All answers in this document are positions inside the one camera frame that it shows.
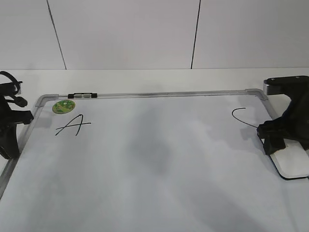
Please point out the white board eraser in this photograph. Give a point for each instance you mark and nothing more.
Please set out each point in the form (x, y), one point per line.
(291, 162)

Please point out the white board with metal frame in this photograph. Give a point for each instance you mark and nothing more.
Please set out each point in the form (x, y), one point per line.
(162, 162)

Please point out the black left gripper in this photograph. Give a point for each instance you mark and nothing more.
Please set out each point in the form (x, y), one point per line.
(9, 118)

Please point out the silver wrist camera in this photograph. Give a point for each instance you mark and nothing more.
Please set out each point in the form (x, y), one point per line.
(289, 86)

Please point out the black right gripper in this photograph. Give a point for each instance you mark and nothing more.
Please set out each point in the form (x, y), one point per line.
(293, 124)

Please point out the round green magnet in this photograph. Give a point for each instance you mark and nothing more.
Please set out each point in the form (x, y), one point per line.
(63, 107)

